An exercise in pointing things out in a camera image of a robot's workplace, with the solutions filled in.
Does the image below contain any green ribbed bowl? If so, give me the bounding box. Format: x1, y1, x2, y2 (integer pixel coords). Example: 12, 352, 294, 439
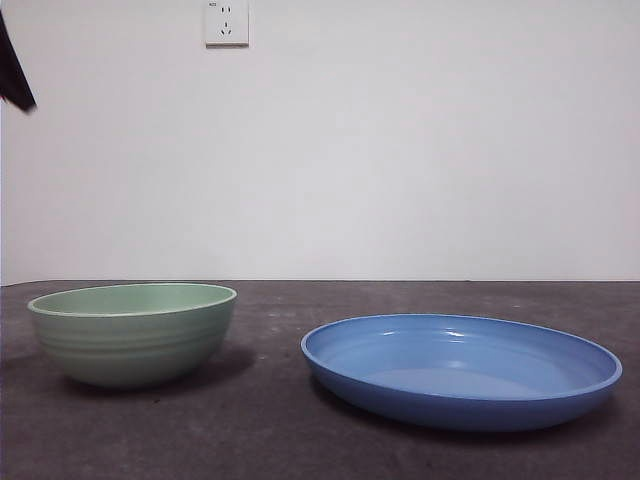
26, 282, 238, 390

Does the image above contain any blue round plate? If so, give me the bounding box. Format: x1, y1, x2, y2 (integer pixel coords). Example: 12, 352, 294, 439
300, 313, 624, 433

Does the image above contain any white wall socket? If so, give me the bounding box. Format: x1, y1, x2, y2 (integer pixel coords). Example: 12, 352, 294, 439
204, 0, 250, 49

